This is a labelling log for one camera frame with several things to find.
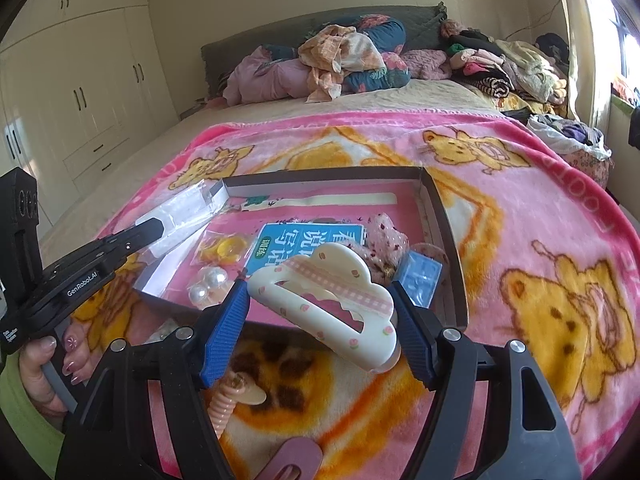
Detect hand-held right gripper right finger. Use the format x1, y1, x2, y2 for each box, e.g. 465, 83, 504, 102
390, 280, 583, 480

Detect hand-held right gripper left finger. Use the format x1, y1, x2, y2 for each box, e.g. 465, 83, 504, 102
59, 285, 251, 480

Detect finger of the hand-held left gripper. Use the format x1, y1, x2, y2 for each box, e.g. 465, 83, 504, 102
97, 217, 167, 262

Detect long clear plastic packet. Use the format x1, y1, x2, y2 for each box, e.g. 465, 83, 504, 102
134, 178, 229, 262

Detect pearl hair clip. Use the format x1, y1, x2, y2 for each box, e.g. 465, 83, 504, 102
187, 266, 232, 309

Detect small blue box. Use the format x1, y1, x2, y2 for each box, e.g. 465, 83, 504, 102
395, 251, 444, 309

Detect yellow hoops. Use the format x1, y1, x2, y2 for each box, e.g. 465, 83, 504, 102
196, 232, 249, 267

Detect cream cloud hair claw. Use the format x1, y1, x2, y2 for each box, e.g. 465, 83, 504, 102
247, 242, 402, 374

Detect shallow cardboard box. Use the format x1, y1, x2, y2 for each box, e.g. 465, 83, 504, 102
132, 165, 469, 335

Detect floral fabric scrunchie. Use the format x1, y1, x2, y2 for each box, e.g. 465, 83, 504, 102
349, 212, 412, 282

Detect person's left hand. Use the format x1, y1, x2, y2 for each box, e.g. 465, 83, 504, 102
17, 322, 97, 413

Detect earring card in clear packet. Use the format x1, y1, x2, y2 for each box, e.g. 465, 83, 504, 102
149, 321, 184, 345

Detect pink book with blue label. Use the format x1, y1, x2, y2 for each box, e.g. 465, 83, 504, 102
165, 189, 426, 311

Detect mauve oval hair clip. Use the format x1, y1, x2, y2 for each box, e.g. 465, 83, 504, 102
255, 437, 322, 480

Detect pink printed blanket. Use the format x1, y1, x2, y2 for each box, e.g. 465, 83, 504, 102
40, 109, 640, 480

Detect white wardrobe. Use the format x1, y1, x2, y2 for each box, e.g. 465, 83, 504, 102
0, 0, 179, 228

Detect bed with beige sheet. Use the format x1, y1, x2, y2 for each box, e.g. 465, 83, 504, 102
39, 77, 507, 261

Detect pink quilt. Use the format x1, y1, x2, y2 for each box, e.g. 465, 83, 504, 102
222, 45, 322, 107

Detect bag of clothes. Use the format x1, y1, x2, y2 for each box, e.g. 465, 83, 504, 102
527, 113, 614, 189

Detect orange patterned cloth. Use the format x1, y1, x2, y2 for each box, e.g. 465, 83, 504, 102
298, 25, 387, 104

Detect pile of clothes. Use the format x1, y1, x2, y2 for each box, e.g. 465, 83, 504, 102
439, 19, 572, 119

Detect dark floral quilt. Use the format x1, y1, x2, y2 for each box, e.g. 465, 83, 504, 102
264, 14, 414, 94

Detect dark clothes on windowsill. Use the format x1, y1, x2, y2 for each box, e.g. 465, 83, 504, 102
611, 75, 640, 152

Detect grey padded headboard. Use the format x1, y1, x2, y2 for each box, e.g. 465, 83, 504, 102
200, 2, 449, 99

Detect cream curtain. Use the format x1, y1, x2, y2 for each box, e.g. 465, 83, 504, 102
549, 0, 622, 132

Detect window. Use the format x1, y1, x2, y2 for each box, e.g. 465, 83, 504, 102
575, 0, 640, 107

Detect peach spiral hair tie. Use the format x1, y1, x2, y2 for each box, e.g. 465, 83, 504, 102
210, 373, 268, 439

